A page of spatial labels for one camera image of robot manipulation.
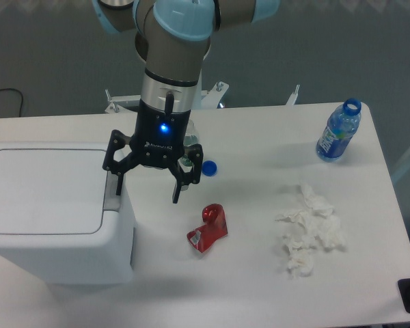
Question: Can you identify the black cable on floor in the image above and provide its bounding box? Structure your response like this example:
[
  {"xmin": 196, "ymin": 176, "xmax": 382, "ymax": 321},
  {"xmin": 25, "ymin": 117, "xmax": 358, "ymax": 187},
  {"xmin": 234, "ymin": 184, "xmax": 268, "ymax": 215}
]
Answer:
[{"xmin": 0, "ymin": 88, "xmax": 24, "ymax": 119}]

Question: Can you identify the white trash can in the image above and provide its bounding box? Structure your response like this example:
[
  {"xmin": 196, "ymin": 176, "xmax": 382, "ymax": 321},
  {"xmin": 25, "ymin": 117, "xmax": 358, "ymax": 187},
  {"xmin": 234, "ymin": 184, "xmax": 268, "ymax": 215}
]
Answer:
[{"xmin": 0, "ymin": 141, "xmax": 135, "ymax": 284}]

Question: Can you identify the crumpled white tissue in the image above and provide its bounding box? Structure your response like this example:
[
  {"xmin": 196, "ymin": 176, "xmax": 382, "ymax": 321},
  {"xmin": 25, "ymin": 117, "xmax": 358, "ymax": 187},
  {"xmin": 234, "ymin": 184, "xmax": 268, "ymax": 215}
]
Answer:
[{"xmin": 275, "ymin": 182, "xmax": 346, "ymax": 279}]

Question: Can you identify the blue bottle cap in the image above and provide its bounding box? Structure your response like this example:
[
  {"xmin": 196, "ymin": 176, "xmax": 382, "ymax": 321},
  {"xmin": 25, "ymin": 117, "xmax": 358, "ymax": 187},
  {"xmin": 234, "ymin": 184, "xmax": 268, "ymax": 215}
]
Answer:
[{"xmin": 202, "ymin": 160, "xmax": 217, "ymax": 176}]

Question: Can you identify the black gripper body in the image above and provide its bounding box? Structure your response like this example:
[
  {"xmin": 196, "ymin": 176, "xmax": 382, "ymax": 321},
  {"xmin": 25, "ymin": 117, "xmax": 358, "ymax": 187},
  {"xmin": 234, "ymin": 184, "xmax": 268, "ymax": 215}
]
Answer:
[{"xmin": 129, "ymin": 101, "xmax": 191, "ymax": 169}]

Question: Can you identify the clear empty plastic bottle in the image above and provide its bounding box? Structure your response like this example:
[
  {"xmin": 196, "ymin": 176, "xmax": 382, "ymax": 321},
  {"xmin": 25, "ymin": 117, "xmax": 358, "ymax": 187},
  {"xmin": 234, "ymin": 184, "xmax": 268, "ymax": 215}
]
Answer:
[{"xmin": 179, "ymin": 120, "xmax": 200, "ymax": 167}]

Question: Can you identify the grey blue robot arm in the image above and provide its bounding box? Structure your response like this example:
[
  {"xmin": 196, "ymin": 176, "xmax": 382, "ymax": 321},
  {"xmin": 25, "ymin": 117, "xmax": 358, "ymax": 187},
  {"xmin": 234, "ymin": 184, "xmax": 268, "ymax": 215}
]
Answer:
[{"xmin": 93, "ymin": 0, "xmax": 279, "ymax": 202}]

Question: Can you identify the crushed red can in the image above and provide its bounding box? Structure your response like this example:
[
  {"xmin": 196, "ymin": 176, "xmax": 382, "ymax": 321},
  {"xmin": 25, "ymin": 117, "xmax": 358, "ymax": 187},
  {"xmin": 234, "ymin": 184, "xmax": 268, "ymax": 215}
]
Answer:
[{"xmin": 187, "ymin": 204, "xmax": 228, "ymax": 254}]

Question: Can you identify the blue plastic bottle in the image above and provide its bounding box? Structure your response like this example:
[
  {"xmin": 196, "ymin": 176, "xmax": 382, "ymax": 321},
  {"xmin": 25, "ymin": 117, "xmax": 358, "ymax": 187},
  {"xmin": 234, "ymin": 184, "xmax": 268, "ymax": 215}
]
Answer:
[{"xmin": 316, "ymin": 98, "xmax": 361, "ymax": 162}]

